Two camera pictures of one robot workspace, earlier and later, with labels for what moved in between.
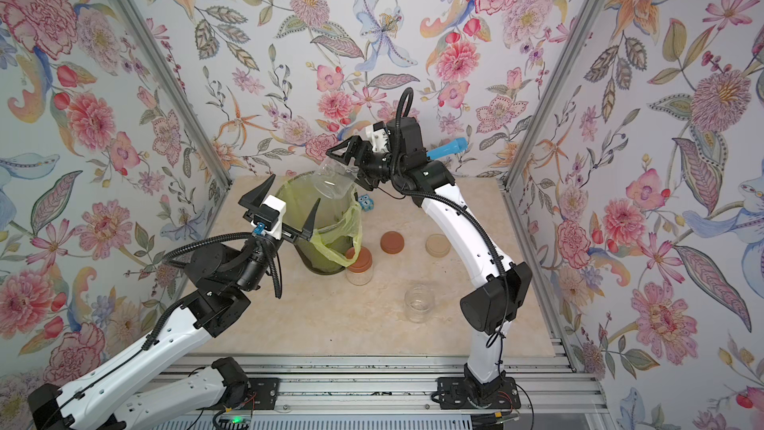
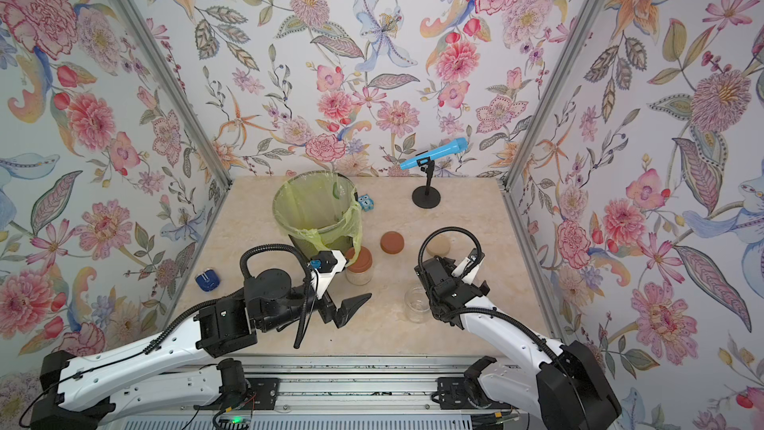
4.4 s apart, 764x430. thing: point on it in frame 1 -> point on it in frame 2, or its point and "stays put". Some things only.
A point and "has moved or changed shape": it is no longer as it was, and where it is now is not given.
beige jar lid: x=438 y=245 stays put
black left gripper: x=307 y=229 -> x=341 y=315
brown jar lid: x=392 y=242 stays put
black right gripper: x=358 y=155 -> x=447 y=262
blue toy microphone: x=452 y=147 stays put
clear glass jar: x=419 y=301 stays put
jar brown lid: x=363 y=261 has moved or changed shape
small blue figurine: x=366 y=203 stays put
